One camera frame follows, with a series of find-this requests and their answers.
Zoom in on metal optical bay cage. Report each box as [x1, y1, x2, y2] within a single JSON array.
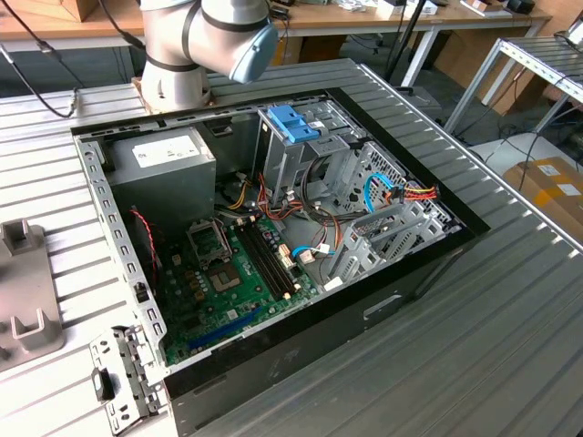
[[252, 99, 365, 215]]

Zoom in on black round cables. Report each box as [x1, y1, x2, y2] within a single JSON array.
[[300, 154, 341, 224]]

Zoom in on brown cardboard sheet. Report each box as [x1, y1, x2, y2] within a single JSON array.
[[432, 29, 538, 115]]

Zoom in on blue wire with white plug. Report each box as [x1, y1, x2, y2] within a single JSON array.
[[291, 244, 336, 265]]

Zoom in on black RAM slot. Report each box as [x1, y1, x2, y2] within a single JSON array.
[[247, 221, 293, 296], [252, 219, 300, 292], [235, 225, 282, 301], [240, 223, 288, 300]]

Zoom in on metal socket cover frame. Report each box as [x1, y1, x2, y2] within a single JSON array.
[[185, 219, 232, 270]]

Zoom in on yellow black wires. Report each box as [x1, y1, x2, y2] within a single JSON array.
[[226, 175, 251, 211]]

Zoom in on grey parts rack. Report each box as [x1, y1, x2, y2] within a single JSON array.
[[0, 218, 66, 365]]

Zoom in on green motherboard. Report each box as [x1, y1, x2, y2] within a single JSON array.
[[154, 213, 320, 368]]

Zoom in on black tripod pole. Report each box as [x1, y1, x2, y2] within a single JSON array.
[[384, 0, 429, 87]]

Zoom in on metal disk bay cage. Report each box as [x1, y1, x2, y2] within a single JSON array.
[[325, 140, 461, 292]]

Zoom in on black case fan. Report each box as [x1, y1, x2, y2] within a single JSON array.
[[129, 207, 161, 292]]

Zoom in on blue plastic bay latch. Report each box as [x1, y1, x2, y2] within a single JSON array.
[[267, 105, 315, 143]]

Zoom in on brown cardboard box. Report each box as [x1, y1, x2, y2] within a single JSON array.
[[503, 157, 583, 238]]

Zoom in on thin metal locking lever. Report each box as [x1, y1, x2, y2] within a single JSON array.
[[216, 218, 233, 260]]

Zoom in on red yellow power wire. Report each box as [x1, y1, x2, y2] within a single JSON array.
[[384, 184, 441, 208]]

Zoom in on red black twisted wire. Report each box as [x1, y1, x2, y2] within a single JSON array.
[[129, 208, 160, 274]]

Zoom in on cable with silver plug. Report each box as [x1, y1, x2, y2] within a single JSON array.
[[0, 43, 78, 119]]

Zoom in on blue expansion slot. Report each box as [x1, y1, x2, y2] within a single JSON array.
[[189, 305, 264, 351]]

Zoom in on wooden desk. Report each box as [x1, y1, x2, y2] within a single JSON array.
[[0, 0, 553, 87]]

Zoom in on black open PC case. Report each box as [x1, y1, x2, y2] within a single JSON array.
[[70, 86, 492, 436]]

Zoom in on CPU socket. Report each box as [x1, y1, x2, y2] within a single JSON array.
[[208, 267, 241, 295]]

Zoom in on grey power supply box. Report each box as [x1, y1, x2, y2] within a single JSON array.
[[107, 126, 218, 229]]

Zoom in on wooden box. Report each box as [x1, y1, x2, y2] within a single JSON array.
[[31, 0, 99, 23]]

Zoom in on blue data wire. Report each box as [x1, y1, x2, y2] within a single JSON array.
[[363, 172, 395, 215]]

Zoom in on orange black wire bundle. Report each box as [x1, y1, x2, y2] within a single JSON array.
[[255, 171, 343, 256]]

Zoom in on metal hinged slot bracket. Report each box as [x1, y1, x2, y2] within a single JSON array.
[[88, 323, 168, 436]]

